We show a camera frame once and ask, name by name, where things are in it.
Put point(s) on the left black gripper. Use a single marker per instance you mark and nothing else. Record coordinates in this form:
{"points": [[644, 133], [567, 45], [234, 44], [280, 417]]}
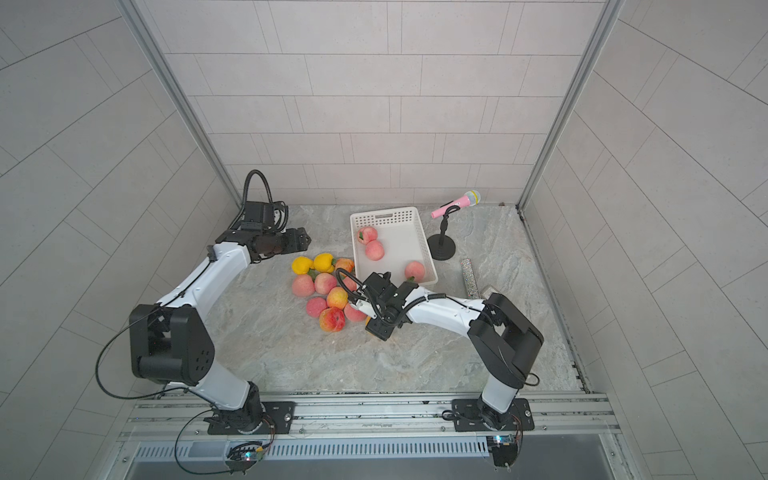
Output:
{"points": [[292, 243]]}

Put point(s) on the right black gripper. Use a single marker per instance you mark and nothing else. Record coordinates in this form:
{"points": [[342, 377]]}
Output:
{"points": [[376, 328]]}

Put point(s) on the yellow peach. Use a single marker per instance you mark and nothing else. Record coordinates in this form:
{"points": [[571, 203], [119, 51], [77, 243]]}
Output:
{"points": [[324, 263], [302, 265]]}

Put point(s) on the pink peach with leaf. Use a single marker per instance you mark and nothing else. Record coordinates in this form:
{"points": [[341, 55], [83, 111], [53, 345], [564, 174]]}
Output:
{"points": [[366, 235]]}

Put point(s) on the white perforated plastic basket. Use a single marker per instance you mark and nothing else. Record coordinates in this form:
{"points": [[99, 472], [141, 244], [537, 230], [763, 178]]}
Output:
{"points": [[402, 235]]}

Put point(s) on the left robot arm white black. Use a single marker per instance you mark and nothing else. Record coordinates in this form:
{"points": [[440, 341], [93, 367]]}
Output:
{"points": [[169, 343]]}

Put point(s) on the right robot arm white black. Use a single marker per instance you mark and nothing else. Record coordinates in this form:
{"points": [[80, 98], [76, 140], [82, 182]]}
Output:
{"points": [[507, 342]]}

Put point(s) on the pink peach beside basket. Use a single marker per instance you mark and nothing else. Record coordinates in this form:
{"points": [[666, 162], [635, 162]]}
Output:
{"points": [[350, 284]]}

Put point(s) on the pink peach left row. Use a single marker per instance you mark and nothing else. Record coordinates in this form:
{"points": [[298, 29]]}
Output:
{"points": [[303, 286]]}

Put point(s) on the red orange peach bottom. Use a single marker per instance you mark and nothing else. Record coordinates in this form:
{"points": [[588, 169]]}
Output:
{"points": [[332, 319]]}

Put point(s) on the orange wrinkled peach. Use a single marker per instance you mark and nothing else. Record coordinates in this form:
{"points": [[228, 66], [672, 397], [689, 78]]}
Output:
{"points": [[345, 264]]}

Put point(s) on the orange pink peach centre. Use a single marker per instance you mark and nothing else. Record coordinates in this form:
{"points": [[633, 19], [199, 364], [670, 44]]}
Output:
{"points": [[337, 298]]}

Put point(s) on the dark pink peach lower left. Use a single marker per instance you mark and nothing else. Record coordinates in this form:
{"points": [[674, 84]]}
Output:
{"points": [[315, 306]]}

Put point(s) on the small patterned card box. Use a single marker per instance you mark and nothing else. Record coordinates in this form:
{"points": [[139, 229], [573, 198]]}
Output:
{"points": [[487, 292]]}

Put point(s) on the white ventilation grille strip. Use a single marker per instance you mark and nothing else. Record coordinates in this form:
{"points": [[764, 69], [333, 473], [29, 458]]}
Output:
{"points": [[317, 449]]}

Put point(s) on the pink toy microphone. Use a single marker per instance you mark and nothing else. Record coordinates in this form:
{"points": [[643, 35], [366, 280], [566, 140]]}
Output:
{"points": [[470, 198]]}

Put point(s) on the right circuit board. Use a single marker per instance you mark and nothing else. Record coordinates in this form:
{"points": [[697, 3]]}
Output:
{"points": [[504, 450]]}

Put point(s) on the aluminium mounting rail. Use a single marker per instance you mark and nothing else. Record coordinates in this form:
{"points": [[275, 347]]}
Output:
{"points": [[319, 416]]}

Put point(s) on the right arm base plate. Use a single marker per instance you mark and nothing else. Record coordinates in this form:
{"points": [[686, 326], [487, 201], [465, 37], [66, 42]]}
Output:
{"points": [[472, 415]]}

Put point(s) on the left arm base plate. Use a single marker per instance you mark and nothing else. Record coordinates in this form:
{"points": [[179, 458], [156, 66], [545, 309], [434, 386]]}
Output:
{"points": [[249, 420]]}

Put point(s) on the left circuit board with cable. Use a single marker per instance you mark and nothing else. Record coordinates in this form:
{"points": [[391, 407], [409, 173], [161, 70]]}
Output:
{"points": [[243, 456]]}

